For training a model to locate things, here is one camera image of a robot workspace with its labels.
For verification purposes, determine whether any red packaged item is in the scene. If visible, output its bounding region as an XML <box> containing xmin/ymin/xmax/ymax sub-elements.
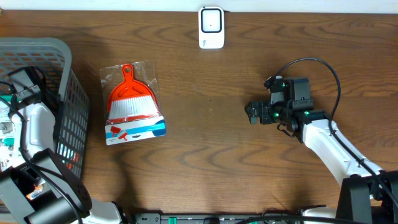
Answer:
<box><xmin>99</xmin><ymin>60</ymin><xmax>166</xmax><ymax>146</ymax></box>

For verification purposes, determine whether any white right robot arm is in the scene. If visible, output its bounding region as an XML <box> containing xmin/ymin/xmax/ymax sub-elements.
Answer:
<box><xmin>245</xmin><ymin>101</ymin><xmax>383</xmax><ymax>185</ymax></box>

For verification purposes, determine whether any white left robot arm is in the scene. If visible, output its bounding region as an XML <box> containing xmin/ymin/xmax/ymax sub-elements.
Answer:
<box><xmin>1</xmin><ymin>66</ymin><xmax>130</xmax><ymax>223</ymax></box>

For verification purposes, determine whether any white barcode scanner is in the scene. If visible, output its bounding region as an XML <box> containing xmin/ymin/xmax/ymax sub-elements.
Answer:
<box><xmin>198</xmin><ymin>6</ymin><xmax>225</xmax><ymax>49</ymax></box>

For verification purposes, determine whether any grey plastic basket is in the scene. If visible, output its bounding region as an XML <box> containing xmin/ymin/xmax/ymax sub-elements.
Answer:
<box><xmin>1</xmin><ymin>37</ymin><xmax>90</xmax><ymax>179</ymax></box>

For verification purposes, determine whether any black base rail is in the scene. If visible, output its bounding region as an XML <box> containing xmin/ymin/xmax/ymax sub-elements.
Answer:
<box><xmin>132</xmin><ymin>205</ymin><xmax>336</xmax><ymax>224</ymax></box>

